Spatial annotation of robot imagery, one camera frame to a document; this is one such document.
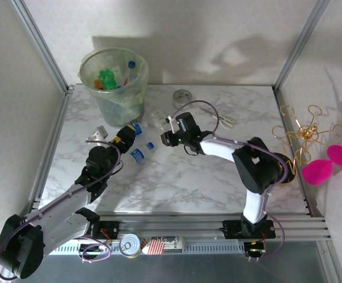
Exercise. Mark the clear bottle blue label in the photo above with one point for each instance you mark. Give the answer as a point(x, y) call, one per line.
point(136, 129)
point(137, 155)

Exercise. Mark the small clear square bottle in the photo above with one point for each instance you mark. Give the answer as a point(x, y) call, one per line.
point(159, 119)

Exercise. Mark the green plastic bottle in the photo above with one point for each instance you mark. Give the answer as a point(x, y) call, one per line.
point(107, 79)

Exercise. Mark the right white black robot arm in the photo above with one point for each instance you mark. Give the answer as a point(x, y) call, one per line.
point(253, 206)

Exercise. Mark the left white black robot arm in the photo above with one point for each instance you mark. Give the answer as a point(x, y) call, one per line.
point(59, 206)

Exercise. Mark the grey mesh waste bin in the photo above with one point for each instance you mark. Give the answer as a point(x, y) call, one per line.
point(121, 115)

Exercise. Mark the pale green plastic bin liner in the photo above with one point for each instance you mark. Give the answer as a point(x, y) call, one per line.
point(135, 97)

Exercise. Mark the clear adhesive tape roll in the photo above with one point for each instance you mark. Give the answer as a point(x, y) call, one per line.
point(177, 103)

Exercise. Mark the silver tin can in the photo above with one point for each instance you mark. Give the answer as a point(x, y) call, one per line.
point(129, 244)

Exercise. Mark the black white printed box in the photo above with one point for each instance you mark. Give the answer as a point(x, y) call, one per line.
point(174, 243)

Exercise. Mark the small black electronics board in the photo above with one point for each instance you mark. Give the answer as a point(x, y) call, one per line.
point(255, 246)

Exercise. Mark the grey metal shelf plate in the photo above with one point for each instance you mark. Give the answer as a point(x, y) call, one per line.
point(188, 268)

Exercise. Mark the bright pink plastic goblet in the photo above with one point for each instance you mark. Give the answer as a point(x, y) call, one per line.
point(318, 172)

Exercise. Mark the aluminium table side rail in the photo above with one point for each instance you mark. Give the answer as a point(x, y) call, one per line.
point(51, 147)
point(306, 200)

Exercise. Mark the aluminium front mounting rail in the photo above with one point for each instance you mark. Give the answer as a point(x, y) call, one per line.
point(174, 225)

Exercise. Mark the aluminium frame post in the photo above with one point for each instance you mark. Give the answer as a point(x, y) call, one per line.
point(300, 44)
point(42, 44)

